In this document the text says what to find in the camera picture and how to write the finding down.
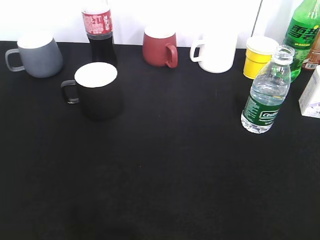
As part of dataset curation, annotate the black ceramic mug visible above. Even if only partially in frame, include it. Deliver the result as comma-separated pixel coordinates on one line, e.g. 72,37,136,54
60,62,124,121

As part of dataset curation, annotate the clear water bottle green label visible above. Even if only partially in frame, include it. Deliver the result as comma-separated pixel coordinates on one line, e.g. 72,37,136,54
241,44,295,134

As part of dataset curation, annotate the yellow paper cup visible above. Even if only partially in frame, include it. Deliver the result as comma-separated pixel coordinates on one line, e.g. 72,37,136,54
243,35,279,79

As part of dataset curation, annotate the red ceramic mug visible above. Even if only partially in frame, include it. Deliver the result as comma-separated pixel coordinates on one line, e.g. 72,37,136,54
142,24,178,68

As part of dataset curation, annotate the white ceramic mug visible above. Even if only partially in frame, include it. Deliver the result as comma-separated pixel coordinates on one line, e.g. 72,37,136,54
189,31,238,74

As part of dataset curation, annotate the cola bottle red label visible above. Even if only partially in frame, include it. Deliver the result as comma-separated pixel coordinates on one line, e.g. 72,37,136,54
81,0,118,66

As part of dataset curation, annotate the grey ceramic mug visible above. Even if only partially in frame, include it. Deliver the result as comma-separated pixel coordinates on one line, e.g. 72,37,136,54
5,31,63,78

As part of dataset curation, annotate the white milk carton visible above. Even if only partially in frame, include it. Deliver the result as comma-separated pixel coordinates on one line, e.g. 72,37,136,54
298,65,320,119

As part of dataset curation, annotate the orange drink bottle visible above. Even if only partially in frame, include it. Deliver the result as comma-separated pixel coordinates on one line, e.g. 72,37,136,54
302,33,320,71

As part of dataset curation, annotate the green soda bottle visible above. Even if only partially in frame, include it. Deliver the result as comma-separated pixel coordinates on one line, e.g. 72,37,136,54
283,0,320,82

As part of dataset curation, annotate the thin dark wall cable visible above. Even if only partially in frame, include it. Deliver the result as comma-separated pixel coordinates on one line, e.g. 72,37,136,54
251,0,264,37

